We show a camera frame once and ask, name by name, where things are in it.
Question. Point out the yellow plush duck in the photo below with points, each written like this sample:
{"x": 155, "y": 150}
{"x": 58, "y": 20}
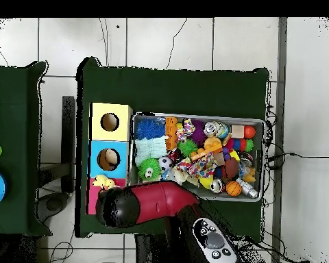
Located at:
{"x": 101, "y": 180}

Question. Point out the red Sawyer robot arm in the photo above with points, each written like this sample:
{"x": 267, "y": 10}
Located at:
{"x": 164, "y": 201}

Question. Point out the wooden box with three holes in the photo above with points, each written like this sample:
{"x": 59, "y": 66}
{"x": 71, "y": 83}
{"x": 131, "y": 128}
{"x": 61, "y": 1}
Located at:
{"x": 120, "y": 134}

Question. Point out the shallow clear mesh bin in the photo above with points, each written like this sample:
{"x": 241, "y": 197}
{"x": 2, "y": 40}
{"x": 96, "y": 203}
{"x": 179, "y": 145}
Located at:
{"x": 260, "y": 142}

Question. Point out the light blue knitted cloth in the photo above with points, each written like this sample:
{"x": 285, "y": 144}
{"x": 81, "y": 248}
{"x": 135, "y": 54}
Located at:
{"x": 150, "y": 148}

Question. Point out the small soccer ball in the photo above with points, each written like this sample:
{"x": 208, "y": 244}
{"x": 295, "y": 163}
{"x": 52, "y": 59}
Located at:
{"x": 166, "y": 163}

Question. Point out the blue spiky rubber ball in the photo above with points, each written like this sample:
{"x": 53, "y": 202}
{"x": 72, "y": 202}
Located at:
{"x": 149, "y": 128}

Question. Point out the green fuzzy ball with eye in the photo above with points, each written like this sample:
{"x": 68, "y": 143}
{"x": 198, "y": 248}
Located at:
{"x": 149, "y": 171}

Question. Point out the purple spiky ball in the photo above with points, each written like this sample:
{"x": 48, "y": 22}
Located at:
{"x": 198, "y": 133}

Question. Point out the colourful drink can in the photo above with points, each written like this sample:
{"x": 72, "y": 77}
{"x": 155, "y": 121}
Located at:
{"x": 215, "y": 128}

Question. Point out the brown rubber ball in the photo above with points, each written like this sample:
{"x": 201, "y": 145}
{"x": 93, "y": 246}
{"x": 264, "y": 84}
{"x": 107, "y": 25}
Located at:
{"x": 231, "y": 167}

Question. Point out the plain wooden cube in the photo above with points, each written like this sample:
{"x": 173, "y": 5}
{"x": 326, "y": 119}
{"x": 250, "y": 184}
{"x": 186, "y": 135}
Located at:
{"x": 237, "y": 131}

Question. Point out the small orange basketball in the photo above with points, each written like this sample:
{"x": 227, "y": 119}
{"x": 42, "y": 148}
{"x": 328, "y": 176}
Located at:
{"x": 233, "y": 188}

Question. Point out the red-orange ball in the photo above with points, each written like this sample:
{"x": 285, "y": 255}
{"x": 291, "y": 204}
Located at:
{"x": 249, "y": 131}

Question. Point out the black upright panel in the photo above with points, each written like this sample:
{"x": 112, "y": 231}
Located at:
{"x": 68, "y": 137}

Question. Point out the grey floor stand base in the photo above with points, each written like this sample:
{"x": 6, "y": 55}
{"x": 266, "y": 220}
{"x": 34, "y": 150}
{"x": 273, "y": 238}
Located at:
{"x": 53, "y": 204}

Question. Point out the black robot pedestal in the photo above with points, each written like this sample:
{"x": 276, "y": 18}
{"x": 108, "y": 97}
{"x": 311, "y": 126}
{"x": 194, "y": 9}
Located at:
{"x": 145, "y": 252}

